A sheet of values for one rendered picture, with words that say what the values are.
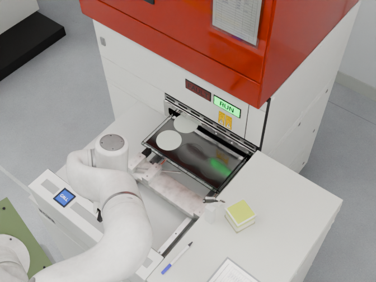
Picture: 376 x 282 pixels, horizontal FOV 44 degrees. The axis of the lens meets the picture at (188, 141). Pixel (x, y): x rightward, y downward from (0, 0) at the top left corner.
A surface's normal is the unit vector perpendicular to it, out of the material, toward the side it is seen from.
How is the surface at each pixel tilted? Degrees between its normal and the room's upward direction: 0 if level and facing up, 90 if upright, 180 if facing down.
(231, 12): 90
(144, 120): 0
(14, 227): 48
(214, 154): 0
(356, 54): 90
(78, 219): 0
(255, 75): 90
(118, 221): 29
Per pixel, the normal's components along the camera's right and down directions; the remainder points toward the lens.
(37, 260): 0.47, 0.04
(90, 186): -0.49, 0.30
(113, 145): 0.13, -0.71
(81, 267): -0.02, -0.83
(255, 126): -0.62, 0.63
